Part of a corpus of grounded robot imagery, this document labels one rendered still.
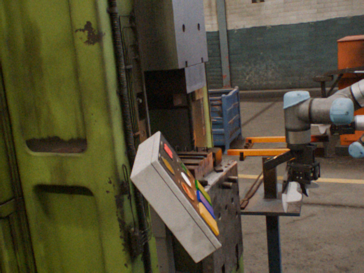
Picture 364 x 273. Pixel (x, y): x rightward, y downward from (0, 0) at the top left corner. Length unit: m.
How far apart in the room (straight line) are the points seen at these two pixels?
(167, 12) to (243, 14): 8.09
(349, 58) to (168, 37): 3.78
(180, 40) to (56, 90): 0.47
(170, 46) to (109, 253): 0.76
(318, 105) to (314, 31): 8.06
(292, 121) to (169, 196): 0.45
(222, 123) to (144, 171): 4.54
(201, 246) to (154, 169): 0.23
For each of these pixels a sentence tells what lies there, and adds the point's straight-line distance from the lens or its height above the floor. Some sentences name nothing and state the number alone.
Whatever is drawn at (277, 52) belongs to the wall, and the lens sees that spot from 9.57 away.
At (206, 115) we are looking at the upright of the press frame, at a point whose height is 1.08.
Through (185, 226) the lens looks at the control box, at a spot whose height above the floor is 1.02.
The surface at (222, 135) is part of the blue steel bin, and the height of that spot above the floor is 0.22.
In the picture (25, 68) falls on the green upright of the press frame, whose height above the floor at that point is 1.42.
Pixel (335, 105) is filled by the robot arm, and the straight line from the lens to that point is 1.35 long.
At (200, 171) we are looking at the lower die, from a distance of 1.82.
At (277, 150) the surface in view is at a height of 0.93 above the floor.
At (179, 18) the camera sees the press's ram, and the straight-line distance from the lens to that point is 1.69.
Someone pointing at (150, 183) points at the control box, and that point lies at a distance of 1.13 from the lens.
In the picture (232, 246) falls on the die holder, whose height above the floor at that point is 0.57.
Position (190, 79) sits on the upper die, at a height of 1.32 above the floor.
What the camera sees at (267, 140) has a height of 0.92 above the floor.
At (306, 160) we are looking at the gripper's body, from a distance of 1.42.
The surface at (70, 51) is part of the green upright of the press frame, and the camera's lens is 1.63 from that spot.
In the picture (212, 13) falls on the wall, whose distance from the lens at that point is 9.95.
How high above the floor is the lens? 1.49
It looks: 13 degrees down
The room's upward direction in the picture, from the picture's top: 6 degrees counter-clockwise
